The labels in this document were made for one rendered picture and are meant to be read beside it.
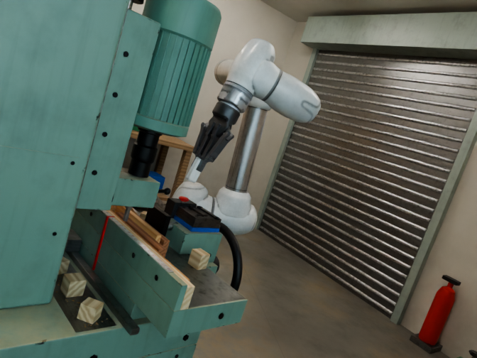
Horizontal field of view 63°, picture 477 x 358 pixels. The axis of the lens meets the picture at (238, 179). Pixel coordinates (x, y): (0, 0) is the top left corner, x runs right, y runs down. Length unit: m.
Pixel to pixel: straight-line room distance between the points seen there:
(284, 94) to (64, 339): 0.79
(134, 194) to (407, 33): 3.41
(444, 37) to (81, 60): 3.38
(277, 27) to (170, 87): 4.49
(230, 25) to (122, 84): 4.11
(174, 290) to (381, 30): 3.72
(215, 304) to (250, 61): 0.64
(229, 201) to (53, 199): 1.01
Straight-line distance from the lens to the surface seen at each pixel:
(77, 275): 0.97
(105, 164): 0.87
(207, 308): 0.85
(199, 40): 0.91
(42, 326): 0.87
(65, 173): 0.80
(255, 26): 5.12
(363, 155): 4.15
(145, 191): 0.98
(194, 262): 0.99
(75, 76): 0.77
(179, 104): 0.91
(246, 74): 1.10
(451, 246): 3.70
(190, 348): 1.07
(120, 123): 0.86
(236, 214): 1.71
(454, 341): 3.76
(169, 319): 0.80
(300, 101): 1.13
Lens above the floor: 1.28
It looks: 9 degrees down
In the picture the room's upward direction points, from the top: 18 degrees clockwise
